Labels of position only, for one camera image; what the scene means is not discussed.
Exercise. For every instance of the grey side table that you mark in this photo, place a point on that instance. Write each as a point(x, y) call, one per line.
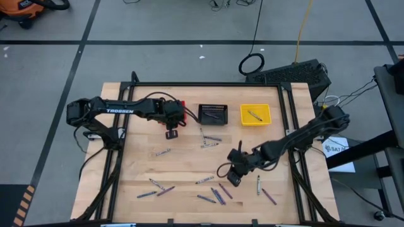
point(391, 104)

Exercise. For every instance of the black metal beam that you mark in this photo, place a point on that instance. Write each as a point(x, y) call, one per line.
point(360, 148)

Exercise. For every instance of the black plastic basket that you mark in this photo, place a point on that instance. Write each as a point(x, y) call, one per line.
point(202, 108)

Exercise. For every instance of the black yellow hazard tape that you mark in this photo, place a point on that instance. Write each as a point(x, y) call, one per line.
point(23, 205)

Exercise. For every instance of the crayon tip edge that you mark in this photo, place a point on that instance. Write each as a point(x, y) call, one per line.
point(258, 185)

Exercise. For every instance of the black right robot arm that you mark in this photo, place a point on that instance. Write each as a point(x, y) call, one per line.
point(303, 132)

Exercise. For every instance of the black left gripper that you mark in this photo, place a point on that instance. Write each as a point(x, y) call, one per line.
point(173, 113)

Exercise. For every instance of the blue crayon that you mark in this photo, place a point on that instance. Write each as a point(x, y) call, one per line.
point(213, 138)
point(206, 198)
point(216, 196)
point(146, 194)

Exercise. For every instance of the white paper sheet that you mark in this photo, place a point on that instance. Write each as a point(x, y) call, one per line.
point(334, 148)

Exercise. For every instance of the black computer case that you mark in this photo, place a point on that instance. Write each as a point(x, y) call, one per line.
point(290, 74)

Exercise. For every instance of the black caster wheel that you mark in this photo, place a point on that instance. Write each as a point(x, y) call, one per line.
point(379, 216)

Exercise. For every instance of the yellow plastic basket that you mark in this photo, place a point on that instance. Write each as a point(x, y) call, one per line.
point(265, 121)

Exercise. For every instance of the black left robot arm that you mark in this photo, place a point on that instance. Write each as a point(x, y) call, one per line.
point(120, 111)

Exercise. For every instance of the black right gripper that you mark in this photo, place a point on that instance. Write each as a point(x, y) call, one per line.
point(241, 160)

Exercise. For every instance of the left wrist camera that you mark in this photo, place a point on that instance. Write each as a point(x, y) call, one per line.
point(171, 134)

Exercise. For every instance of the orange shop vacuum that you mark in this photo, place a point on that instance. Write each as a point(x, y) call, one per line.
point(19, 9)

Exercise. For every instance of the black crayon white label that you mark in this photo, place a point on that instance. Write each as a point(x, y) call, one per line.
point(204, 180)

